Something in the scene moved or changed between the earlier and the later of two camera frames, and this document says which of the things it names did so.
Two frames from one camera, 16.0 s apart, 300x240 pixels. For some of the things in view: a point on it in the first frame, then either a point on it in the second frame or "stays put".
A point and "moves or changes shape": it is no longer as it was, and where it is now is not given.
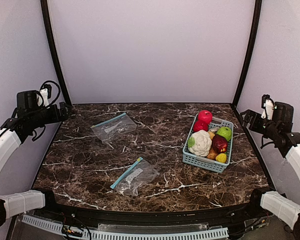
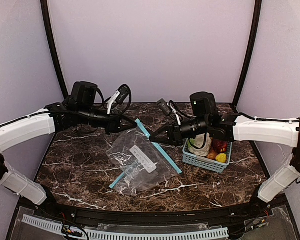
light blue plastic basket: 203,162 stays put
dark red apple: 219,144 stays put
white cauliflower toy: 199,143 stays put
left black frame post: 55,51 stays put
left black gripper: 61,112 → 114,125
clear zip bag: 108,129 moves or changes shape
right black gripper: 251,120 → 176,135
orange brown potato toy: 212,154 stays put
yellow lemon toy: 221,157 stays put
